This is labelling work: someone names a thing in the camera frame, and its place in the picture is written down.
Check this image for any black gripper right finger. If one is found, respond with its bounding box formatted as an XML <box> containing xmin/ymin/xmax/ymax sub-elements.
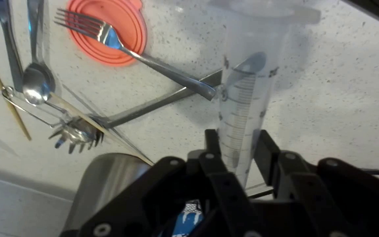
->
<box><xmin>252</xmin><ymin>129</ymin><xmax>379</xmax><ymax>237</ymax></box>

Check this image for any steel dinner fork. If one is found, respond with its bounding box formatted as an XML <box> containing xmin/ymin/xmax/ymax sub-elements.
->
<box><xmin>54</xmin><ymin>7</ymin><xmax>220</xmax><ymax>103</ymax></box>

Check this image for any steel utensil handle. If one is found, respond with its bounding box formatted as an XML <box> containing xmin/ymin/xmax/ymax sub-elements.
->
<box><xmin>0</xmin><ymin>0</ymin><xmax>25</xmax><ymax>94</ymax></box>

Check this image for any wooden chopstick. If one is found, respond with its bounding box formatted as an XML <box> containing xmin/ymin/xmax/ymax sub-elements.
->
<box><xmin>48</xmin><ymin>90</ymin><xmax>155</xmax><ymax>168</ymax></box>
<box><xmin>0</xmin><ymin>39</ymin><xmax>34</xmax><ymax>143</ymax></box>

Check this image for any long steel serving fork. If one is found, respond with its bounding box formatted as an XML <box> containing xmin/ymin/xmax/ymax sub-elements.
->
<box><xmin>48</xmin><ymin>70</ymin><xmax>223</xmax><ymax>156</ymax></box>

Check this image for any steel canister with black rim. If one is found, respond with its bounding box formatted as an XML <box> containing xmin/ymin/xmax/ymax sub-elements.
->
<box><xmin>62</xmin><ymin>152</ymin><xmax>155</xmax><ymax>237</ymax></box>

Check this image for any thin wire utensil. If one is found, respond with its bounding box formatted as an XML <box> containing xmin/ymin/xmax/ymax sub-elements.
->
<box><xmin>0</xmin><ymin>85</ymin><xmax>75</xmax><ymax>131</ymax></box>

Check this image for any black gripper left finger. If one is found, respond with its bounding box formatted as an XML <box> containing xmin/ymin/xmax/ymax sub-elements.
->
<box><xmin>59</xmin><ymin>129</ymin><xmax>266</xmax><ymax>237</ymax></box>

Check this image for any clear plastic measuring cup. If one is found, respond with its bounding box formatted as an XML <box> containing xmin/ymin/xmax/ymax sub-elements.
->
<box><xmin>208</xmin><ymin>0</ymin><xmax>322</xmax><ymax>189</ymax></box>

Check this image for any steel spoon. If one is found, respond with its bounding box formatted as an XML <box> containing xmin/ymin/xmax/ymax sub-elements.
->
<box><xmin>21</xmin><ymin>0</ymin><xmax>56</xmax><ymax>107</ymax></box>

